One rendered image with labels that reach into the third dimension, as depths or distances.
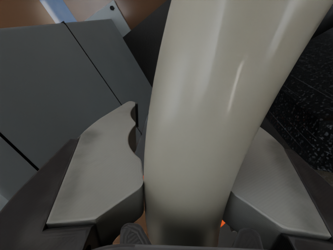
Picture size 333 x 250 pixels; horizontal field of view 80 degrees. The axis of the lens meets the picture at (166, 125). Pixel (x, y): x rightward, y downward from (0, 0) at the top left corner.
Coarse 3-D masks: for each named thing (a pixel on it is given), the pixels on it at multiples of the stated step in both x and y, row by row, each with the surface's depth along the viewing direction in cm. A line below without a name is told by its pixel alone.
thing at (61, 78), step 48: (0, 48) 33; (48, 48) 44; (96, 48) 65; (0, 96) 30; (48, 96) 39; (96, 96) 54; (144, 96) 88; (0, 144) 27; (48, 144) 34; (0, 192) 25
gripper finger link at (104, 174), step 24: (120, 120) 10; (96, 144) 8; (120, 144) 8; (72, 168) 7; (96, 168) 7; (120, 168) 7; (72, 192) 6; (96, 192) 6; (120, 192) 6; (72, 216) 5; (96, 216) 6; (120, 216) 6
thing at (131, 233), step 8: (128, 224) 5; (136, 224) 5; (120, 232) 5; (128, 232) 5; (136, 232) 5; (144, 232) 5; (240, 232) 5; (248, 232) 5; (256, 232) 5; (120, 240) 5; (128, 240) 5; (136, 240) 5; (144, 240) 5; (240, 240) 5; (248, 240) 5; (256, 240) 5; (96, 248) 4; (104, 248) 4; (112, 248) 4; (120, 248) 4; (128, 248) 4; (136, 248) 4; (144, 248) 5; (152, 248) 5; (160, 248) 5; (168, 248) 5; (176, 248) 5; (184, 248) 5; (192, 248) 5; (200, 248) 5; (208, 248) 5; (216, 248) 5; (224, 248) 5; (232, 248) 5; (240, 248) 5; (248, 248) 5; (256, 248) 5
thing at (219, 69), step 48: (192, 0) 3; (240, 0) 3; (288, 0) 3; (192, 48) 4; (240, 48) 3; (288, 48) 3; (192, 96) 4; (240, 96) 4; (192, 144) 4; (240, 144) 5; (144, 192) 7; (192, 192) 5; (192, 240) 6
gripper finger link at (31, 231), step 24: (72, 144) 8; (48, 168) 7; (24, 192) 6; (48, 192) 6; (0, 216) 5; (24, 216) 5; (48, 216) 5; (0, 240) 5; (24, 240) 5; (48, 240) 5; (72, 240) 5; (96, 240) 6
